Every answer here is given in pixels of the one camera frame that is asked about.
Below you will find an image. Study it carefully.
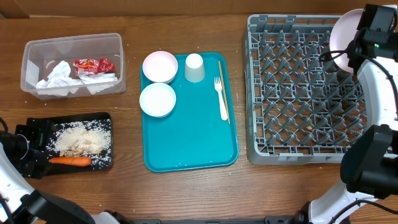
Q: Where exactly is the white plastic fork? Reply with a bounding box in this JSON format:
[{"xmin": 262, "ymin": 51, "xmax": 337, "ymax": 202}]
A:
[{"xmin": 214, "ymin": 77, "xmax": 228, "ymax": 121}]

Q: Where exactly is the teal serving tray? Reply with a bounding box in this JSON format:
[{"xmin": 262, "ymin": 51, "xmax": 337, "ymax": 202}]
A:
[{"xmin": 142, "ymin": 52, "xmax": 239, "ymax": 172}]

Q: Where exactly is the white cup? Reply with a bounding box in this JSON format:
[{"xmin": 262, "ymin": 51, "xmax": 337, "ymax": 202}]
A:
[{"xmin": 185, "ymin": 54, "xmax": 205, "ymax": 83}]

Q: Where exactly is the pink bowl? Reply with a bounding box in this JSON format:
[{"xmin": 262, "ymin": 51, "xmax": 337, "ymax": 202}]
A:
[{"xmin": 142, "ymin": 51, "xmax": 178, "ymax": 83}]

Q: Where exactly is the black tray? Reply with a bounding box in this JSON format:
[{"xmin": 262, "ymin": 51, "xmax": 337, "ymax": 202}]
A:
[{"xmin": 35, "ymin": 112, "xmax": 113, "ymax": 175}]

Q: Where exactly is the orange carrot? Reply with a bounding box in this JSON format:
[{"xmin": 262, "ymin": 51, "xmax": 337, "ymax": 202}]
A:
[{"xmin": 49, "ymin": 157, "xmax": 91, "ymax": 167}]

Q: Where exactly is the white napkin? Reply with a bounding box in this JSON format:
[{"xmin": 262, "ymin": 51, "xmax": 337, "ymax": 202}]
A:
[{"xmin": 36, "ymin": 60, "xmax": 118, "ymax": 96}]

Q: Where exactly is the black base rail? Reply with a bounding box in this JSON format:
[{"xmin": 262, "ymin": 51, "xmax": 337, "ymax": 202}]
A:
[{"xmin": 132, "ymin": 215, "xmax": 294, "ymax": 224}]

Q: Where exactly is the white plate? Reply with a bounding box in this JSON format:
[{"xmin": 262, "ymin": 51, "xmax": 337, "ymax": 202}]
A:
[{"xmin": 329, "ymin": 9, "xmax": 363, "ymax": 73}]

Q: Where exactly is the cream bowl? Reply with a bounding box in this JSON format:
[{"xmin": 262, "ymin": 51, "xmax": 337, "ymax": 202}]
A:
[{"xmin": 139, "ymin": 83, "xmax": 177, "ymax": 118}]

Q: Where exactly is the grey dishwasher rack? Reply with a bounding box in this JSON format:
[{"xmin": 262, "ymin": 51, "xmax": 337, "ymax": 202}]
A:
[{"xmin": 243, "ymin": 14, "xmax": 368, "ymax": 165}]

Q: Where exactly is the red snack wrapper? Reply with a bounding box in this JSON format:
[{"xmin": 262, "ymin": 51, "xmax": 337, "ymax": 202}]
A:
[{"xmin": 73, "ymin": 58, "xmax": 116, "ymax": 75}]

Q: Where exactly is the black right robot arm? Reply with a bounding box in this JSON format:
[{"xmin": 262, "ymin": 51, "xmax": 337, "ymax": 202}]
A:
[{"xmin": 293, "ymin": 27, "xmax": 397, "ymax": 223}]

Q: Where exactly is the wooden chopstick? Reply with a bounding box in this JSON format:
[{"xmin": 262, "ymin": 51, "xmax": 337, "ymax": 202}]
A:
[{"xmin": 218, "ymin": 61, "xmax": 231, "ymax": 124}]

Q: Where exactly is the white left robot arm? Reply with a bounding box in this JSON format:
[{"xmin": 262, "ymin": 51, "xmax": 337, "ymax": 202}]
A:
[{"xmin": 1, "ymin": 118, "xmax": 127, "ymax": 224}]

